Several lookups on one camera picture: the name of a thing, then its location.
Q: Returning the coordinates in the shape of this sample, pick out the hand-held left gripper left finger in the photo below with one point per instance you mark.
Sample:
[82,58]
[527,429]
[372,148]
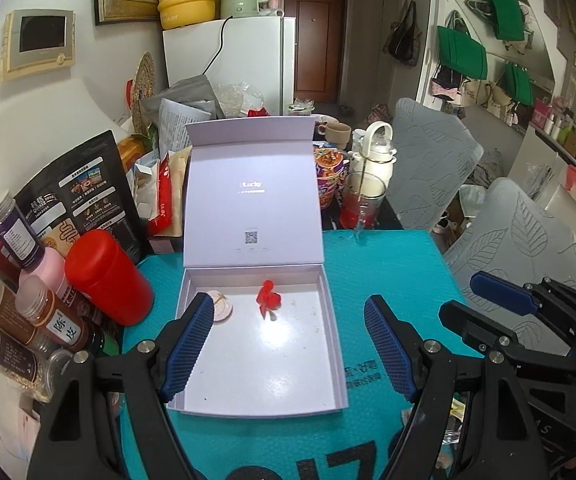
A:
[187,350]

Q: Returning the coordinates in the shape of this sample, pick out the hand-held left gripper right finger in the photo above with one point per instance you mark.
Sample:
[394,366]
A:
[388,345]

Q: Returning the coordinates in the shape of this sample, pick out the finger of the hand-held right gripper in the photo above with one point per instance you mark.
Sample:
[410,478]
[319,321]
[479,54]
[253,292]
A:
[505,292]
[473,325]

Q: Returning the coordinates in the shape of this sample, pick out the red hair clip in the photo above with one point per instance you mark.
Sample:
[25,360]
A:
[268,300]

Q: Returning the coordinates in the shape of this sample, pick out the white hinged gift box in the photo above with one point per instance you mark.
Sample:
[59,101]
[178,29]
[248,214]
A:
[248,200]

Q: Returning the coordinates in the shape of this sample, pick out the grey leaf pattern chair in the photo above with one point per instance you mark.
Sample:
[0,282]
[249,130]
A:
[433,160]
[518,240]

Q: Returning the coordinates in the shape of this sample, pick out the cream round hair accessory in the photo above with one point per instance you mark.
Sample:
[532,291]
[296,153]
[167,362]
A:
[222,305]

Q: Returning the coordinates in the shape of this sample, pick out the teal bubble mailer mat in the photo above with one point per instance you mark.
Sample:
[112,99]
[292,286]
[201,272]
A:
[383,270]

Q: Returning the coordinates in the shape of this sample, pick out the red plastic canister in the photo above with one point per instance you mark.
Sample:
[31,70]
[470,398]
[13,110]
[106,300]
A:
[107,280]

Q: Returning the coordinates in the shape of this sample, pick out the empty clear glass jar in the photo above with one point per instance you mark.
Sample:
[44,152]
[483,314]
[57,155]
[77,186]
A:
[60,362]

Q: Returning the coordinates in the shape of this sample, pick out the white label spice jar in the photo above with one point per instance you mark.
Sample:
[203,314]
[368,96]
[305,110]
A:
[57,320]

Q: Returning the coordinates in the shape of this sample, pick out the glass with red drink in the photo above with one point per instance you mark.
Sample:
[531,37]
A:
[363,200]

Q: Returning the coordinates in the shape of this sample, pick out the red snack packet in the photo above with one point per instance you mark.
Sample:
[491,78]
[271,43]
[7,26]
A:
[170,195]

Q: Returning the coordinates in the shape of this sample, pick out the pink bottle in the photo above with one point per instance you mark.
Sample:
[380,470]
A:
[50,270]

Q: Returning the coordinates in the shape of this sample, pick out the row of cosmetic bottles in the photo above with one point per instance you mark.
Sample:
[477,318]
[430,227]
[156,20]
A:
[568,132]

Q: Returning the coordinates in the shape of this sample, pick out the instant noodle cup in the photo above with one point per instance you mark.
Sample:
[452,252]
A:
[330,175]

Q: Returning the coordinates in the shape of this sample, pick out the sesame seed spice jar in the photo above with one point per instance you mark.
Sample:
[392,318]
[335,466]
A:
[7,360]

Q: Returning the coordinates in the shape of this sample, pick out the brown spice jar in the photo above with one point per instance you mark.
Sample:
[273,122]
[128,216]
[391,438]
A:
[2,310]

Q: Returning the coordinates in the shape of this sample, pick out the black printed snack pouch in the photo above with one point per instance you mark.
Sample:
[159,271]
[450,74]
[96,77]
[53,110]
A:
[82,190]

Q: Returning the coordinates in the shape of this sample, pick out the orange packet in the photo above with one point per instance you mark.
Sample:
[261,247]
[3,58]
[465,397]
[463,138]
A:
[130,152]

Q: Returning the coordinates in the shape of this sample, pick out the purple label clear jar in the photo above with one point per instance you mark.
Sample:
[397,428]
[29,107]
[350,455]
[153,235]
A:
[15,235]

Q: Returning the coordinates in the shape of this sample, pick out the small green tote bag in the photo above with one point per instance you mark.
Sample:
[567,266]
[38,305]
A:
[520,85]

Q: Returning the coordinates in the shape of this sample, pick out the beige mug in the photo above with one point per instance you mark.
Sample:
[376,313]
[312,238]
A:
[338,135]

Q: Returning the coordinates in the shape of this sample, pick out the printed paper sheet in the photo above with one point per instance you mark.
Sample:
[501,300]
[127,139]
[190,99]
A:
[172,125]

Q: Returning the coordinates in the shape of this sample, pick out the large green tote bag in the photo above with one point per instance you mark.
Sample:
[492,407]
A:
[460,52]

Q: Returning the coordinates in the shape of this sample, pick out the clear plastic bag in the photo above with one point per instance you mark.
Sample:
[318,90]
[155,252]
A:
[238,97]

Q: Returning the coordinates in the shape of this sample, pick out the grey foil bag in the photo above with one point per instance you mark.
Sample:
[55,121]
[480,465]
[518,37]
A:
[187,92]

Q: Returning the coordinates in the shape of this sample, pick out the woven round trivet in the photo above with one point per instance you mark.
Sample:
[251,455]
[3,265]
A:
[143,85]

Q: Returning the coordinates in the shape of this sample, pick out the dark hanging handbag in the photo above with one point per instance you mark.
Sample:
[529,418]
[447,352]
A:
[404,40]

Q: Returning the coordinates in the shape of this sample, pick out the white refrigerator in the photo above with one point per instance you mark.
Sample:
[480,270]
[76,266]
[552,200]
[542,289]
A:
[253,55]

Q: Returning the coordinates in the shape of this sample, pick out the brown wooden door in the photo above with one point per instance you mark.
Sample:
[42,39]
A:
[318,45]

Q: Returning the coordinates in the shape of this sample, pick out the yellow electric cooking pot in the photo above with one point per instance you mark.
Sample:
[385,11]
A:
[187,5]

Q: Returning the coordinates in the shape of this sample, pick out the wall intercom panel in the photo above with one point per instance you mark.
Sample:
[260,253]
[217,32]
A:
[40,40]

